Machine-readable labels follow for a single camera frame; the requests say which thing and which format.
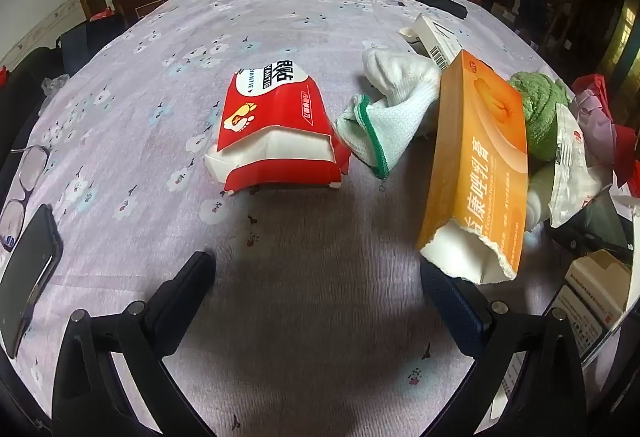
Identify white medicine box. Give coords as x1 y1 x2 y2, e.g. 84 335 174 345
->
564 249 632 360

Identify green trimmed white sock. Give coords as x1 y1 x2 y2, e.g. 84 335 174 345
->
335 93 436 179

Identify white plastic packet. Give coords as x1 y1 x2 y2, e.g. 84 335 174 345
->
547 103 613 228

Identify black smartphone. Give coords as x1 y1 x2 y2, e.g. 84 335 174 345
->
0 204 64 360

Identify floral purple tablecloth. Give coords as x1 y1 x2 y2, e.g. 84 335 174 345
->
0 0 621 437

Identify dark blue chair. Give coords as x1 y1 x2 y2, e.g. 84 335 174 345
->
57 14 126 68

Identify red white torn box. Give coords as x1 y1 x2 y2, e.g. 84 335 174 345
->
204 65 352 193

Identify orange carton box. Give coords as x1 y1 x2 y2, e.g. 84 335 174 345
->
416 49 530 285

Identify eyeglasses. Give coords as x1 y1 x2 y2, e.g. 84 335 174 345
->
0 144 51 253

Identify long white barcoded box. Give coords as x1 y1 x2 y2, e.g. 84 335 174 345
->
412 13 463 69

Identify black wallet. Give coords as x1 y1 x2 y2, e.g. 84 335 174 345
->
411 0 468 18

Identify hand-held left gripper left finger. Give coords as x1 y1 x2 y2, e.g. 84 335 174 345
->
51 251 217 437

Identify green knitted cloth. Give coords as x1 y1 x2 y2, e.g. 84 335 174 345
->
507 71 576 163

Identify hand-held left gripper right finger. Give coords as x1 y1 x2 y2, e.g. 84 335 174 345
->
420 261 587 437

